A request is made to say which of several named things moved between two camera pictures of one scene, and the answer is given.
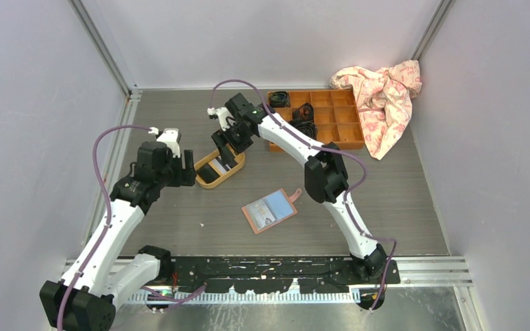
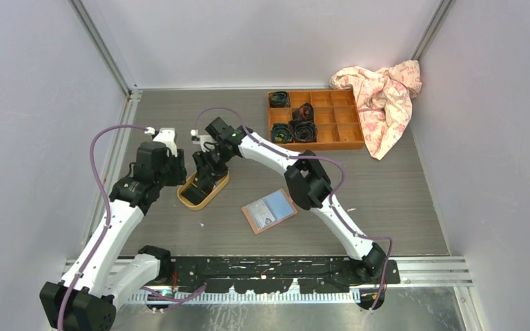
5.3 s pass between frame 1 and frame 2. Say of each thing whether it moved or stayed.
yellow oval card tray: moved
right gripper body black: moved
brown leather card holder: stayed
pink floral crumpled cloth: stayed
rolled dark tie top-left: stayed
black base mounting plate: stayed
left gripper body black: stayed
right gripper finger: moved
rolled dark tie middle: stayed
